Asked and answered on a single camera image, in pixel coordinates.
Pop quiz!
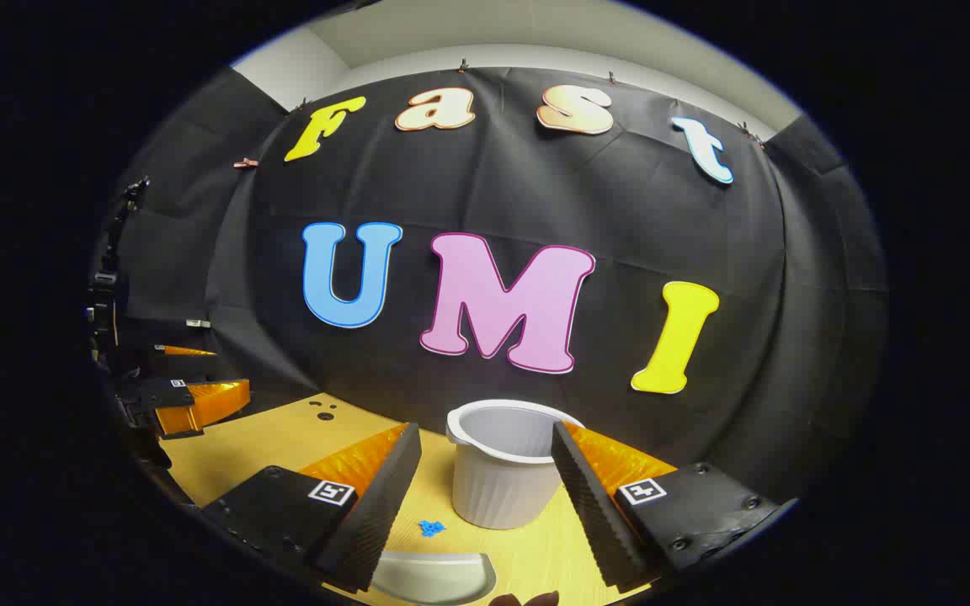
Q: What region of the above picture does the black backdrop cloth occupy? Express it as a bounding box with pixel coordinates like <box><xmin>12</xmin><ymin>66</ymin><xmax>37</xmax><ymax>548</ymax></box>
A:
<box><xmin>94</xmin><ymin>66</ymin><xmax>888</xmax><ymax>506</ymax></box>

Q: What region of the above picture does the white dustpan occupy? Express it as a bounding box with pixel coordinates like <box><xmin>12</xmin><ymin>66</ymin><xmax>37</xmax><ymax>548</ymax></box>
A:
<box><xmin>370</xmin><ymin>550</ymin><xmax>498</xmax><ymax>606</ymax></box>

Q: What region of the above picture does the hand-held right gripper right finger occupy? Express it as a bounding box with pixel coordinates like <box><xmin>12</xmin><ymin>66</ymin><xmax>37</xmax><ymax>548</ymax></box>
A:
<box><xmin>550</xmin><ymin>421</ymin><xmax>799</xmax><ymax>592</ymax></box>

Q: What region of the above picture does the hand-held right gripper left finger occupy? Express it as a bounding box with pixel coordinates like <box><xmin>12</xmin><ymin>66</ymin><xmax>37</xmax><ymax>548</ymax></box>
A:
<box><xmin>201</xmin><ymin>423</ymin><xmax>423</xmax><ymax>594</ymax></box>

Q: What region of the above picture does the white ribbed garbage bin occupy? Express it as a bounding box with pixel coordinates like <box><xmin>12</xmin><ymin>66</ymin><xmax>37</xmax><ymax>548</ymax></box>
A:
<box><xmin>445</xmin><ymin>399</ymin><xmax>587</xmax><ymax>531</ymax></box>

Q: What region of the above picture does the wooden desktop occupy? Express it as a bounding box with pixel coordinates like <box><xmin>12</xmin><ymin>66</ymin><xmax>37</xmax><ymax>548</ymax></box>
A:
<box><xmin>157</xmin><ymin>392</ymin><xmax>663</xmax><ymax>606</ymax></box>

